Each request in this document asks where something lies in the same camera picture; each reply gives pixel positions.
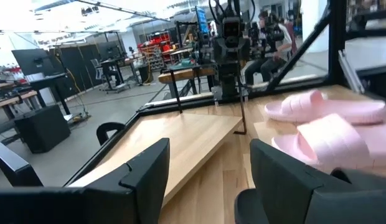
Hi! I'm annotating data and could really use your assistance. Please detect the black standing desk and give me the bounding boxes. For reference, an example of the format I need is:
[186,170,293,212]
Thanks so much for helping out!
[27,73,72,116]

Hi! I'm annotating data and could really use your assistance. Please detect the black waste bin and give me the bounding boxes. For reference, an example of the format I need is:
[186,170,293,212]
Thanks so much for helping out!
[138,64,154,85]

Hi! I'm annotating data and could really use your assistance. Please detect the black computer monitor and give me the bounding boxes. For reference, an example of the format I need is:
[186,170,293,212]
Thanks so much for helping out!
[11,48,56,77]

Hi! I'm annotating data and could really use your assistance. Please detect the black metal table frame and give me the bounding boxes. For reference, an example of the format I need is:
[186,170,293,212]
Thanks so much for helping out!
[64,0,386,187]

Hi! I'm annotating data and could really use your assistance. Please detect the long wooden bench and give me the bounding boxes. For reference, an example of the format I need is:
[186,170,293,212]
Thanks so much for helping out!
[0,81,39,121]

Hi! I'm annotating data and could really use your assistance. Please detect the grey office chair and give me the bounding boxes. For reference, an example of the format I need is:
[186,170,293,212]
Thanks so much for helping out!
[90,58,107,82]

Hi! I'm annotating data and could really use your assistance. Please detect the black partition wall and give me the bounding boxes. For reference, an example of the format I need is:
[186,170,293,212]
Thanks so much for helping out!
[49,43,102,94]

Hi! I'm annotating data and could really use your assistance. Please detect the black floor box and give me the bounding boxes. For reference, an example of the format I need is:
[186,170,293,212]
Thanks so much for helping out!
[14,104,72,154]

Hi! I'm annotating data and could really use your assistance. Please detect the dark grey workstation beam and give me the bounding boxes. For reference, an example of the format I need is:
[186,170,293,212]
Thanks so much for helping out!
[0,138,44,187]

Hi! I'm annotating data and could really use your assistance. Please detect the blue screen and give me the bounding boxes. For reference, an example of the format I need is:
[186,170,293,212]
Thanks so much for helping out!
[195,5,210,35]

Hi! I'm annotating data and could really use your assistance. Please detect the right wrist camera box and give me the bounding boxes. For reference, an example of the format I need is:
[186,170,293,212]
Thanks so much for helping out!
[223,17,243,40]

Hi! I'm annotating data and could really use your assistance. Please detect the person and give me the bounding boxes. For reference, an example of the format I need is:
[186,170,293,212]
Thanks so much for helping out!
[244,11,298,86]

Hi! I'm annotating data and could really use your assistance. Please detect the wooden shelf with black frame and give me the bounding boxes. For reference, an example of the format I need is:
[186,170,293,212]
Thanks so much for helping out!
[67,60,248,207]

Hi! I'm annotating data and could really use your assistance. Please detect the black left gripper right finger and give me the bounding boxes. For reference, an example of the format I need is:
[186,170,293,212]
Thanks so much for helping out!
[249,138,386,224]

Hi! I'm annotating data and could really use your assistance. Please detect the pink rubber slide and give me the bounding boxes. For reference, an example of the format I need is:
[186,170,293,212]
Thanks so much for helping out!
[263,89,386,126]
[271,113,386,175]

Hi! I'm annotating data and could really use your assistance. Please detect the wooden workbench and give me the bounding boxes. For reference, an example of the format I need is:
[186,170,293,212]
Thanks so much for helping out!
[158,65,217,99]

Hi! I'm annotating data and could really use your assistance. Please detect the red parts shelving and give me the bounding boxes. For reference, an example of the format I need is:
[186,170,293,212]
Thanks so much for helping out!
[137,30,172,72]

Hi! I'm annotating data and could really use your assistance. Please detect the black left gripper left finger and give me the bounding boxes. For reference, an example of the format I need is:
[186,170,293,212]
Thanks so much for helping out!
[0,138,171,224]

